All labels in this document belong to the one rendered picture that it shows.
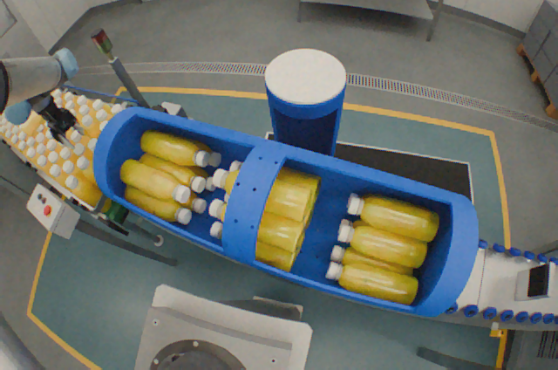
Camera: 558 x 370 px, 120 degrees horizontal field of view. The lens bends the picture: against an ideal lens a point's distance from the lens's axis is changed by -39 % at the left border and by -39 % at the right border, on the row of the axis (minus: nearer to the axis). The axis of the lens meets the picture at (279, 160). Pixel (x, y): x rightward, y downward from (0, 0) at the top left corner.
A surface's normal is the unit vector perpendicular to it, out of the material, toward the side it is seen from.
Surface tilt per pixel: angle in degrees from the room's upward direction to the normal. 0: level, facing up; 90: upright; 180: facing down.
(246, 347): 1
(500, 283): 0
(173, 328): 1
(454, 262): 18
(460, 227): 8
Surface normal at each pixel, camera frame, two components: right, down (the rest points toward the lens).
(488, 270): -0.08, -0.48
